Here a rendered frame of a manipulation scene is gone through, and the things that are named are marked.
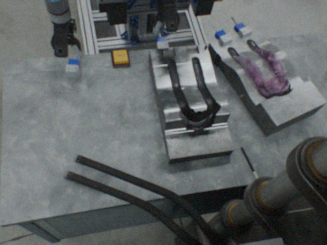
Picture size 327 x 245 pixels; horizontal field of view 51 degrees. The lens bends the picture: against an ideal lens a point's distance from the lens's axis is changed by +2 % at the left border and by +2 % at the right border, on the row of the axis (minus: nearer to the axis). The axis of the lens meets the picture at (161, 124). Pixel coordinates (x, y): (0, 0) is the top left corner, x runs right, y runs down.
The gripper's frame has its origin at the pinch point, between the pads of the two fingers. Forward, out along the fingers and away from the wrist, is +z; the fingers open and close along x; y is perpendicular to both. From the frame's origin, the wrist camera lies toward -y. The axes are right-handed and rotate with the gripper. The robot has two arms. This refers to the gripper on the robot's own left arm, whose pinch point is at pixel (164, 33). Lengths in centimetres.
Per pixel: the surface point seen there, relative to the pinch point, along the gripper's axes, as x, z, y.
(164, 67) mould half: 2.0, 4.3, -14.2
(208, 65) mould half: -17.5, 4.1, -15.3
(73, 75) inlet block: 40.5, 10.4, -11.1
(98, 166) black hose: 33, 9, -54
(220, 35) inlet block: -27.1, 5.6, 2.1
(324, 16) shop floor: -159, 90, 85
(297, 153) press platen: -4, -60, -80
